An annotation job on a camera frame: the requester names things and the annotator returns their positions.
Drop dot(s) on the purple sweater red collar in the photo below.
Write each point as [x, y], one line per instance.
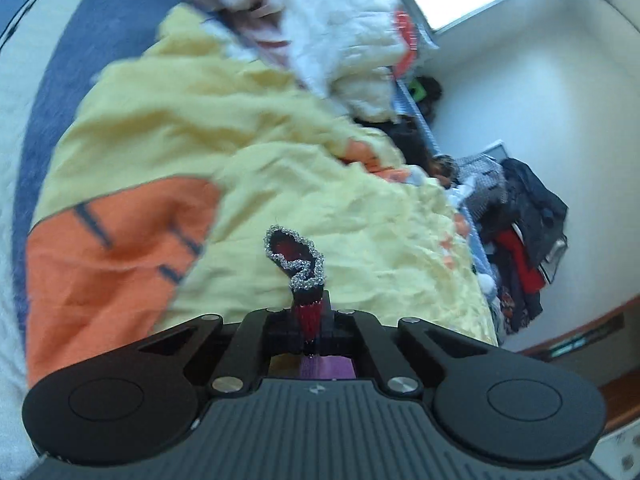
[299, 259]

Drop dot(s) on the blue quilted blanket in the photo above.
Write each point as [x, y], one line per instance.
[414, 138]

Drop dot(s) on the pile of folded clothes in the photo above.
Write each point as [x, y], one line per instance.
[524, 225]

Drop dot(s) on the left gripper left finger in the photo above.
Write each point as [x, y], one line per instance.
[261, 335]

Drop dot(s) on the white fluffy blanket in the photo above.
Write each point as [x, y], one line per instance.
[342, 51]

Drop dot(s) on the orange plastic bag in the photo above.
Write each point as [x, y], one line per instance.
[409, 36]

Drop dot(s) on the checkered houndstooth bag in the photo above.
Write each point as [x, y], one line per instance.
[489, 183]

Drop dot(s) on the yellow carrot print bedspread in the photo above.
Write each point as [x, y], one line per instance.
[159, 196]

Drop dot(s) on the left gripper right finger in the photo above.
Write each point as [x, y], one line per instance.
[358, 336]

